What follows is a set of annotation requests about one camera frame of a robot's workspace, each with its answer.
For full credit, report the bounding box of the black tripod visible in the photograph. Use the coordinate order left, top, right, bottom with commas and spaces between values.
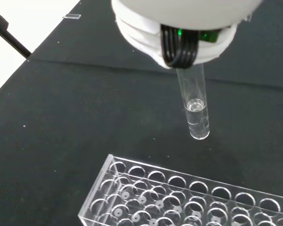
0, 12, 33, 58

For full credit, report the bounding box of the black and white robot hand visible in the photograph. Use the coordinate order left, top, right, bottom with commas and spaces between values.
110, 0, 263, 70

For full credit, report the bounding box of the clear acrylic test tube rack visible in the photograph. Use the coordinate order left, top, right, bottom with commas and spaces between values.
77, 153, 283, 226

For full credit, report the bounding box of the black bench cloth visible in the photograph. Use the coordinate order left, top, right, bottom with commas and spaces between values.
0, 0, 283, 226

